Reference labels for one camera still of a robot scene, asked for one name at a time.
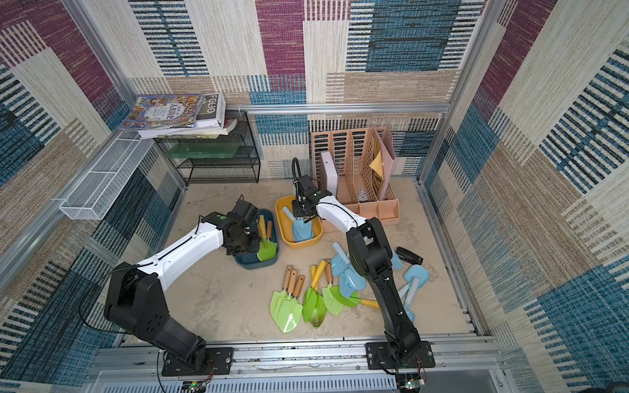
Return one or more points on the white wire mesh basket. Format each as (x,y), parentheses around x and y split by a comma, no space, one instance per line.
(95,194)

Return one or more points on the black wire shelf rack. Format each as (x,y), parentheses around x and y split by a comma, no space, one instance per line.
(220,158)

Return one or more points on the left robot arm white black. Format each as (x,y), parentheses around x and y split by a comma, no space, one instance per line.
(135,299)

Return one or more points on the stack of white books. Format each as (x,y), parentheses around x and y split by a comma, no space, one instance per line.
(212,122)

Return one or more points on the white box in organizer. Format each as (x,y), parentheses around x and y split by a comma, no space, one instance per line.
(329,175)

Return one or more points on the green shovel wooden handle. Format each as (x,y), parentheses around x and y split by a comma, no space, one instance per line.
(332,304)
(286,298)
(269,249)
(290,315)
(280,295)

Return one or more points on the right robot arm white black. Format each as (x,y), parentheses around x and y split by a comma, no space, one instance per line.
(370,255)

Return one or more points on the pink folder with yellow paper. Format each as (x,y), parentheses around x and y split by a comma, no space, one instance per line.
(383,161)

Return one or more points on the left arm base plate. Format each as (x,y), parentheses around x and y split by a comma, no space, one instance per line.
(217,360)

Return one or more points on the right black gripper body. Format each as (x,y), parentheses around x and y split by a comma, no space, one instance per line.
(301,210)

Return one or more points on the green shovel yellow handle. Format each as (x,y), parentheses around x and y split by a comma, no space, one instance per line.
(353,300)
(314,309)
(262,230)

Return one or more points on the pink desk file organizer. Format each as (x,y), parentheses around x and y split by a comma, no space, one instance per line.
(353,151)

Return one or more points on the colorful picture book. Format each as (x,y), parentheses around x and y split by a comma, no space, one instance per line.
(168,111)

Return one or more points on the yellow storage tray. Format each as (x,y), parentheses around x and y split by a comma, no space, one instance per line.
(285,225)

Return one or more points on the dark teal storage tray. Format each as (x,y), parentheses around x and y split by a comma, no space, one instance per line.
(250,261)

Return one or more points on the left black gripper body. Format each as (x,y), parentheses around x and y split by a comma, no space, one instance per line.
(247,243)

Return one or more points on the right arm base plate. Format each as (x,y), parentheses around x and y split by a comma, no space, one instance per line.
(381,356)

